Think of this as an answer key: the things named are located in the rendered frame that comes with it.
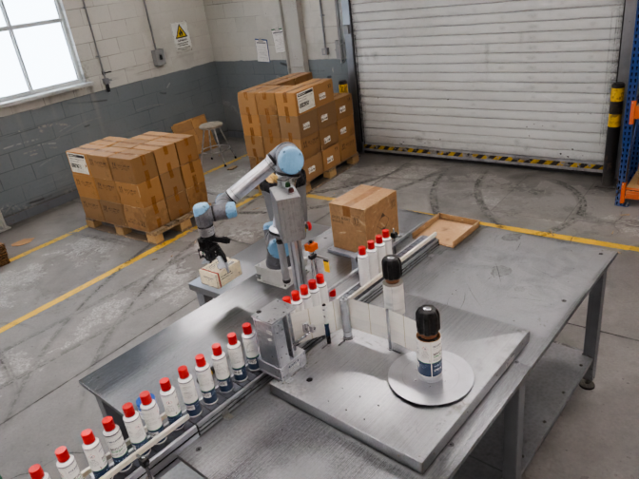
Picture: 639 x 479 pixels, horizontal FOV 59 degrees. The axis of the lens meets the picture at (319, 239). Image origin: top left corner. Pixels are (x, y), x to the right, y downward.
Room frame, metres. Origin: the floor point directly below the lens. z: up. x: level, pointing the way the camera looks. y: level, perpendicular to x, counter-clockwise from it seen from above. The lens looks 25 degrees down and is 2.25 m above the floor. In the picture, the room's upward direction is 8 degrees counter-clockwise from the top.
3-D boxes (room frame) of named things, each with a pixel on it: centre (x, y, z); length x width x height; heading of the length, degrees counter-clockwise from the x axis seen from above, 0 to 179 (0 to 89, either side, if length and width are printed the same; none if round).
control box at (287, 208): (2.13, 0.11, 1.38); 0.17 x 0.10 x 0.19; 11
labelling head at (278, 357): (1.78, 0.21, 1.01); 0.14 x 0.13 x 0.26; 136
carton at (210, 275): (2.44, 0.50, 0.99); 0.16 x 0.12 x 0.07; 139
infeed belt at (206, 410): (2.15, -0.02, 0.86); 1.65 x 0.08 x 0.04; 136
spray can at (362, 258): (2.31, -0.19, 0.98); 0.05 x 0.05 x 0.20
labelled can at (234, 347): (1.74, 0.37, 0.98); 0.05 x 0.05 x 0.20
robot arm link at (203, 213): (2.42, 0.52, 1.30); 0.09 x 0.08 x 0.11; 98
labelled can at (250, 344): (1.80, 0.32, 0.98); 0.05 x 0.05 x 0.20
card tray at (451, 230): (2.86, -0.72, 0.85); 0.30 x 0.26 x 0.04; 136
